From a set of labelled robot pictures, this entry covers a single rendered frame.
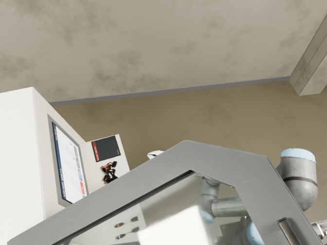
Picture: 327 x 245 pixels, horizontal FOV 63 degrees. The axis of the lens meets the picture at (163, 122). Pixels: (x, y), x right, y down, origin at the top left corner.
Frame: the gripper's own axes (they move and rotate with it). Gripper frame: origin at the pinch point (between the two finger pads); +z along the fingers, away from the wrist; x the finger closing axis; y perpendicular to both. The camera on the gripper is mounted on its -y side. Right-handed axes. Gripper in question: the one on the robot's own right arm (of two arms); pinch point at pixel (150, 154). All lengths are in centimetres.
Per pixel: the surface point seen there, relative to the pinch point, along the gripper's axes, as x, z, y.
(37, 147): -13.2, 42.9, -11.4
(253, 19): 195, -47, 77
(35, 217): -37.8, 29.2, -14.7
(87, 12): 129, 97, 48
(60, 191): -25.3, 31.1, -0.5
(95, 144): 16, 44, 50
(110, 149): 15, 33, 50
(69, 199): -26.4, 28.7, 7.0
